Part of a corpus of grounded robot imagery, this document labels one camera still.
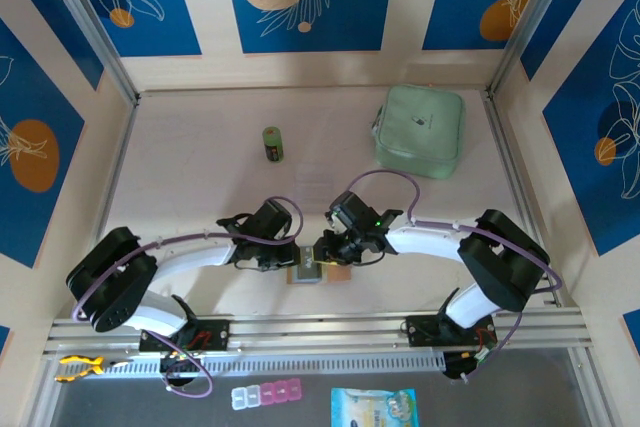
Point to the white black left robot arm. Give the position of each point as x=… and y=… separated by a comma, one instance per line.
x=190, y=259

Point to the light blue snack packet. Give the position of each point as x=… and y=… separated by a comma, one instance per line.
x=372, y=409

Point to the green can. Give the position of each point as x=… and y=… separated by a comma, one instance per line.
x=274, y=144

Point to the mint green zipper pouch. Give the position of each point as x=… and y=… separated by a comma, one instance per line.
x=420, y=132

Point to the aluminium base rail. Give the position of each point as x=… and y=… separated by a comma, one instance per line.
x=320, y=329

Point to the white pink pill organizer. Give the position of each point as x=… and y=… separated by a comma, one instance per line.
x=267, y=393

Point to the aluminium table edge bar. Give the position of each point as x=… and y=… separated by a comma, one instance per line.
x=515, y=187
x=117, y=172

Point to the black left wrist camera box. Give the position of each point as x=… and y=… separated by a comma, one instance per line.
x=272, y=219

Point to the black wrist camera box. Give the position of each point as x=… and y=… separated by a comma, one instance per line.
x=272, y=219
x=352, y=209

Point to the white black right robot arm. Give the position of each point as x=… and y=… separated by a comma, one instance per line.
x=430, y=239

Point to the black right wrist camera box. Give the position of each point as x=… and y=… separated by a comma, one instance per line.
x=352, y=209

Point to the aluminium frame post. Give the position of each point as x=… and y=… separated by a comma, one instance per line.
x=85, y=22
x=530, y=22

